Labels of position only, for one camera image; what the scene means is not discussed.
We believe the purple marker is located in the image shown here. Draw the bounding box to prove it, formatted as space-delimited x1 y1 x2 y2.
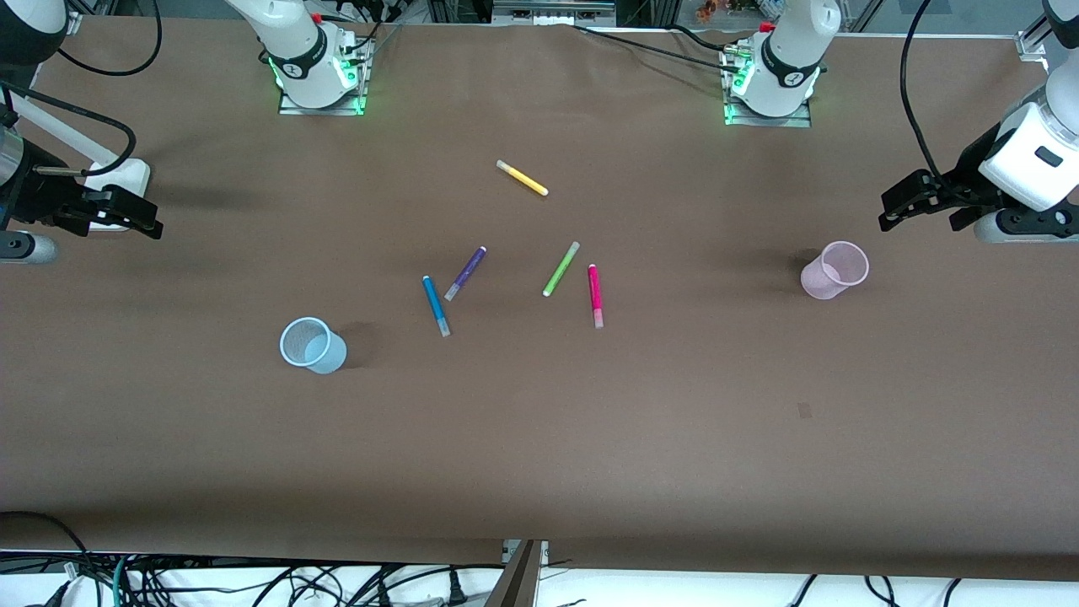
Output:
444 245 487 302

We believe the green marker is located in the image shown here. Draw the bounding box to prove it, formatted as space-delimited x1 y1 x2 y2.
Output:
542 241 581 298

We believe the brown table cover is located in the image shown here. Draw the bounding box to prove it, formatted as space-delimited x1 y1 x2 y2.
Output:
0 17 1079 583

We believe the yellow marker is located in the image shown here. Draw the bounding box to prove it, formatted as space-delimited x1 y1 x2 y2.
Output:
496 159 550 197

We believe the blue marker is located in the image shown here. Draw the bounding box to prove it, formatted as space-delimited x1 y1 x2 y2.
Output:
421 275 451 337

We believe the white lamp stand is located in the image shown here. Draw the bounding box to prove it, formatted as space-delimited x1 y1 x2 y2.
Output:
13 94 152 233

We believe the pink plastic cup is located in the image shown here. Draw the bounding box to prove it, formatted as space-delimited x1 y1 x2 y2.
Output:
800 240 870 301

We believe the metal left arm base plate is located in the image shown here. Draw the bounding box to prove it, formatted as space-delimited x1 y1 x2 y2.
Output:
722 42 813 128

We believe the aluminium table profile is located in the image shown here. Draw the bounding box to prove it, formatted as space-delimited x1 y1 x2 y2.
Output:
485 540 549 607

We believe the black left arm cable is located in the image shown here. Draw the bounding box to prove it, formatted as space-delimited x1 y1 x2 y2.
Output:
899 0 958 182

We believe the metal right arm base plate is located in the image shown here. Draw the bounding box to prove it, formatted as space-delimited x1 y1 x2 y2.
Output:
278 34 370 116

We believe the grey metal box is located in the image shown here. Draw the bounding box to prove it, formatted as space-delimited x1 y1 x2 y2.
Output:
492 0 617 27

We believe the blue plastic cup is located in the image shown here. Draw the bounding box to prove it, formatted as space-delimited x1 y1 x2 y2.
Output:
279 316 348 375

